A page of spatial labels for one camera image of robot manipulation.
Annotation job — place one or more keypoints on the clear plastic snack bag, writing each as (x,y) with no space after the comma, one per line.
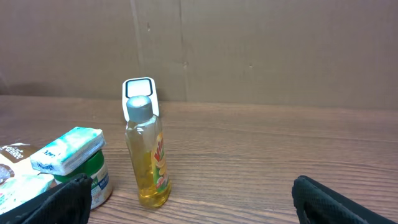
(15,161)

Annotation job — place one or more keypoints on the small teal packet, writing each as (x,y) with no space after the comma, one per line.
(18,190)

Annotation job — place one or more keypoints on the yellow dish soap bottle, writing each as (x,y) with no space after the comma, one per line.
(145,142)

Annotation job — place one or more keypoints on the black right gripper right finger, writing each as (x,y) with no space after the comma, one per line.
(318,204)

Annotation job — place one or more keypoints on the white barcode scanner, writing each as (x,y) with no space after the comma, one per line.
(139,86)

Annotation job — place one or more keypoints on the green white tissue pack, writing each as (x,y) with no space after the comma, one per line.
(68,152)

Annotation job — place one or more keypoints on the green lid glass jar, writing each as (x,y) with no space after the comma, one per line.
(96,168)

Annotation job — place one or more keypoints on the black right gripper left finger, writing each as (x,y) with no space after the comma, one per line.
(67,203)

